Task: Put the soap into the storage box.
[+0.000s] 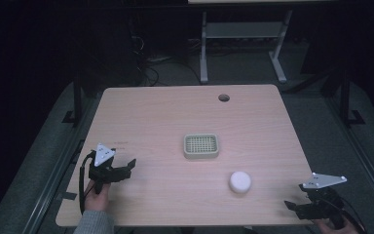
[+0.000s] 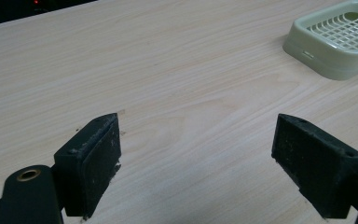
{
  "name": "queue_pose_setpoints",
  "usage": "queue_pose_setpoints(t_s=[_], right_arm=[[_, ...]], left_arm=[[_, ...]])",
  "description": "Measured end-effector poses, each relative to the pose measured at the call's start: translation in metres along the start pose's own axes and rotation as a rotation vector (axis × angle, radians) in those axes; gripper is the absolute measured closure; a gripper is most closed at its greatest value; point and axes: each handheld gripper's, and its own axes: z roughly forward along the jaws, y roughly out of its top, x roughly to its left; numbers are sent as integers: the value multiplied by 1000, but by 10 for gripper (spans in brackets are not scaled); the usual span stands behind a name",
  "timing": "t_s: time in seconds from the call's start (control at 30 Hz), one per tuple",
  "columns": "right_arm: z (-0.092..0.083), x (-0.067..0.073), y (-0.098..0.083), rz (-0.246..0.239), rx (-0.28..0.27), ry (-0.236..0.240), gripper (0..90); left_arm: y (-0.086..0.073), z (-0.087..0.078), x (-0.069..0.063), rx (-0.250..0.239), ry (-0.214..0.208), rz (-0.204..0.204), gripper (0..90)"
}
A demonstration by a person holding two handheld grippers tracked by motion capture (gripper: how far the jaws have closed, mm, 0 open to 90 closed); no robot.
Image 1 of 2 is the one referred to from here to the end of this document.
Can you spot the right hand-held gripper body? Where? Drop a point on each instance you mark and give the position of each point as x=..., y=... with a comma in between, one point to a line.
x=324, y=195

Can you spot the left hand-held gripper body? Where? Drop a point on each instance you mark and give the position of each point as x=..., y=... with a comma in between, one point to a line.
x=103, y=172

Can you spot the person's left hand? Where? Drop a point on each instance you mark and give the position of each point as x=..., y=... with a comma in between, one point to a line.
x=97, y=198

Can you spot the person's right hand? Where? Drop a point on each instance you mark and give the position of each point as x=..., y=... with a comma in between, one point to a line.
x=332, y=229

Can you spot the dark tape strip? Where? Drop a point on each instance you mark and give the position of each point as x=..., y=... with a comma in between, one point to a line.
x=67, y=195

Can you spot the white round soap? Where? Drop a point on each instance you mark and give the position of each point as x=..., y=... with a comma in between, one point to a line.
x=240, y=182

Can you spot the green mesh tray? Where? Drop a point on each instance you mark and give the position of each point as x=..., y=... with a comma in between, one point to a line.
x=201, y=146

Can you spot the black metal stand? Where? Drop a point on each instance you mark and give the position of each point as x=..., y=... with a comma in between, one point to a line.
x=346, y=104
x=76, y=104

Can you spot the white metal table frame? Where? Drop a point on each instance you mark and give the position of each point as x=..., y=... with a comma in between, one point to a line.
x=240, y=31

